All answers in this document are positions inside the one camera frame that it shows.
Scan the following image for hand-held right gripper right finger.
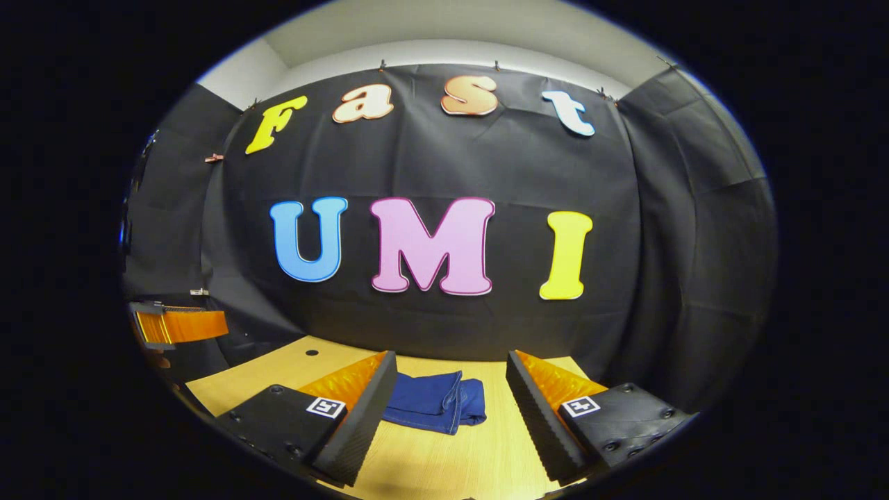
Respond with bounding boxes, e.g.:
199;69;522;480
504;349;697;487

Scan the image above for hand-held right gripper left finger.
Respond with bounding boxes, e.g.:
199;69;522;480
214;349;399;488

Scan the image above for blue denim jeans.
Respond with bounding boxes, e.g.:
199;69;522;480
381;370;487;436

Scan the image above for black backdrop cloth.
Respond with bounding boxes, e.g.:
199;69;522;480
119;62;779;417

